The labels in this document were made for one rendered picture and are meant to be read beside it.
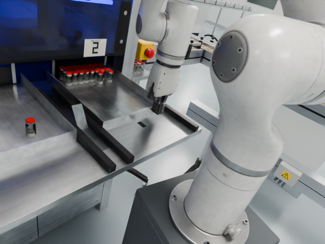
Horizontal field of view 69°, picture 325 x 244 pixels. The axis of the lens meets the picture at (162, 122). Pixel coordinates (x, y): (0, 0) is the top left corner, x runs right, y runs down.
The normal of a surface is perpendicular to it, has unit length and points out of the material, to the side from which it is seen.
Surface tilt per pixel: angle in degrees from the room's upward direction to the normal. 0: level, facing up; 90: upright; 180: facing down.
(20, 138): 0
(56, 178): 0
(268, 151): 99
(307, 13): 103
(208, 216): 90
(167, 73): 87
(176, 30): 84
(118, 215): 0
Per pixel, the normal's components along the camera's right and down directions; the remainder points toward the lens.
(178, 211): 0.24, -0.82
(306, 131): -0.67, 0.26
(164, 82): 0.62, 0.52
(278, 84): 0.24, 0.50
